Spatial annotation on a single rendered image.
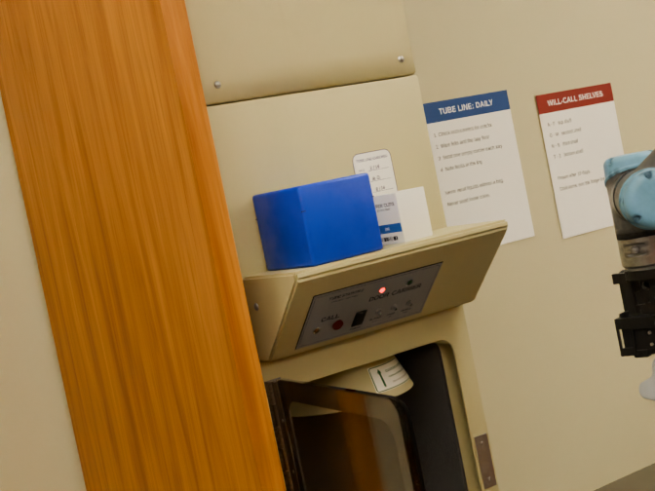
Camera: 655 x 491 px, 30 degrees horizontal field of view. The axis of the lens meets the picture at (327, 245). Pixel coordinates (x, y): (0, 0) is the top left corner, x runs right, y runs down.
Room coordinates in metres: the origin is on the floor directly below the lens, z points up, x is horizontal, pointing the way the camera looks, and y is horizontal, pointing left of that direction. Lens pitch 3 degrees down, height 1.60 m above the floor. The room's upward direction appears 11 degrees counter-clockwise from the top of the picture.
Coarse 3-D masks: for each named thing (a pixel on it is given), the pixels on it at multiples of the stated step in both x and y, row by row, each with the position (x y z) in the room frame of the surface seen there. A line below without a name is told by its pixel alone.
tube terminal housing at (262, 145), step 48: (288, 96) 1.47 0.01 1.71; (336, 96) 1.51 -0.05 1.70; (384, 96) 1.55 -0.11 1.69; (240, 144) 1.42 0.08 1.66; (288, 144) 1.46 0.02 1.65; (336, 144) 1.50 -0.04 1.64; (384, 144) 1.54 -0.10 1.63; (240, 192) 1.42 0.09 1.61; (432, 192) 1.58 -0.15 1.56; (240, 240) 1.41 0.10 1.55; (384, 336) 1.51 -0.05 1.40; (432, 336) 1.55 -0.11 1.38; (480, 432) 1.58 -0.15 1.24; (480, 480) 1.57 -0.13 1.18
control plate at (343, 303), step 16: (416, 272) 1.44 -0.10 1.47; (432, 272) 1.46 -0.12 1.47; (352, 288) 1.38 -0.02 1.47; (368, 288) 1.40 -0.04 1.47; (400, 288) 1.44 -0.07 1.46; (416, 288) 1.46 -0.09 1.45; (320, 304) 1.36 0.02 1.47; (336, 304) 1.38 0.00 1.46; (352, 304) 1.40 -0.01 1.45; (368, 304) 1.42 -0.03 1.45; (384, 304) 1.44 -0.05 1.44; (400, 304) 1.46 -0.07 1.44; (416, 304) 1.48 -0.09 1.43; (320, 320) 1.38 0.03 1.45; (336, 320) 1.40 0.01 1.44; (352, 320) 1.42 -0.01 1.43; (368, 320) 1.44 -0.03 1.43; (384, 320) 1.47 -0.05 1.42; (304, 336) 1.39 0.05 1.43; (320, 336) 1.41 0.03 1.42; (336, 336) 1.43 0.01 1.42
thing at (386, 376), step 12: (384, 360) 1.55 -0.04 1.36; (396, 360) 1.57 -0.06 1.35; (348, 372) 1.52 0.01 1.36; (360, 372) 1.52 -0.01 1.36; (372, 372) 1.53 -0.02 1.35; (384, 372) 1.53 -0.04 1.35; (396, 372) 1.55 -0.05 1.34; (324, 384) 1.52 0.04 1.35; (336, 384) 1.51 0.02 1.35; (348, 384) 1.51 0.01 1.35; (360, 384) 1.51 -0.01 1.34; (372, 384) 1.52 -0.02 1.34; (384, 384) 1.52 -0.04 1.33; (396, 384) 1.54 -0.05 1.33; (408, 384) 1.56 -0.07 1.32; (396, 396) 1.53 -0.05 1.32
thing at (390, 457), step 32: (288, 384) 1.35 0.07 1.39; (320, 384) 1.28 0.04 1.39; (288, 416) 1.37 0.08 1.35; (320, 416) 1.28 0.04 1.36; (352, 416) 1.21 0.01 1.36; (384, 416) 1.14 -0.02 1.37; (320, 448) 1.30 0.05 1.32; (352, 448) 1.22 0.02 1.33; (384, 448) 1.16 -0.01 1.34; (320, 480) 1.32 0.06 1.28; (352, 480) 1.24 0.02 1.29; (384, 480) 1.17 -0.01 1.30; (416, 480) 1.12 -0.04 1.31
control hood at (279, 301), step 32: (480, 224) 1.49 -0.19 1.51; (384, 256) 1.38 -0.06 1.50; (416, 256) 1.41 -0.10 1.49; (448, 256) 1.46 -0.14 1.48; (480, 256) 1.50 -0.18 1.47; (256, 288) 1.38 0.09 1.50; (288, 288) 1.33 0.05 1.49; (320, 288) 1.34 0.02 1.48; (448, 288) 1.51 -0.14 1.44; (256, 320) 1.39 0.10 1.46; (288, 320) 1.35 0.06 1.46; (288, 352) 1.39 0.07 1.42
